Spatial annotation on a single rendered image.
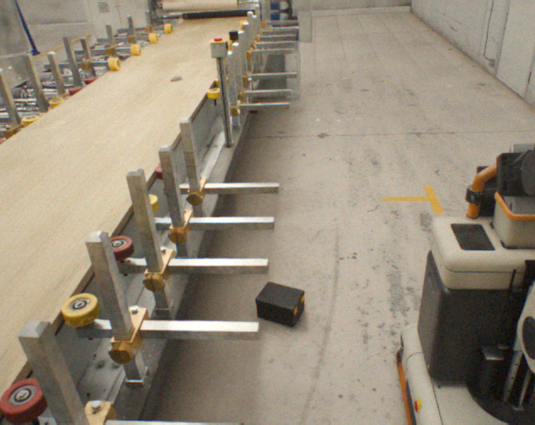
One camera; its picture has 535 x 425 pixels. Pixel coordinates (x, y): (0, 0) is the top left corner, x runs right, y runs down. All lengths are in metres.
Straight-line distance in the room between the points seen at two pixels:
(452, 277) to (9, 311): 1.16
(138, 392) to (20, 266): 0.47
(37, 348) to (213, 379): 1.39
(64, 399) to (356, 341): 1.58
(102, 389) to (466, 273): 1.04
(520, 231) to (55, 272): 1.26
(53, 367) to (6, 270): 0.61
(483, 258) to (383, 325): 1.00
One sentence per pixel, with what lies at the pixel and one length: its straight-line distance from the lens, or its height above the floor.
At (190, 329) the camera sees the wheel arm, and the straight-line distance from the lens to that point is 1.13.
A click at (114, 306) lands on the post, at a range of 1.08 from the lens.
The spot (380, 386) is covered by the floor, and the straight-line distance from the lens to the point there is 2.11.
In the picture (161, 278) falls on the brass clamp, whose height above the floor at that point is 0.84.
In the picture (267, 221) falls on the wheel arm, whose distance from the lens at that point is 1.51.
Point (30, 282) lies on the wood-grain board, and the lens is 1.34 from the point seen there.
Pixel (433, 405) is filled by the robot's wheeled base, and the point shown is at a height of 0.28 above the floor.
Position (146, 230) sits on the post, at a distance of 1.24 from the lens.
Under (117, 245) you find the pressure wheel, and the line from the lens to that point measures 1.36.
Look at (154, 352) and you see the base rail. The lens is 1.31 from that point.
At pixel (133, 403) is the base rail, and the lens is 1.22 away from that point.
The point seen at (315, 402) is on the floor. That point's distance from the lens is 2.04.
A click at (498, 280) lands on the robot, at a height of 0.74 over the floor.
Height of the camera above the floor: 1.62
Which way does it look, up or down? 30 degrees down
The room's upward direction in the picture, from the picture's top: 4 degrees counter-clockwise
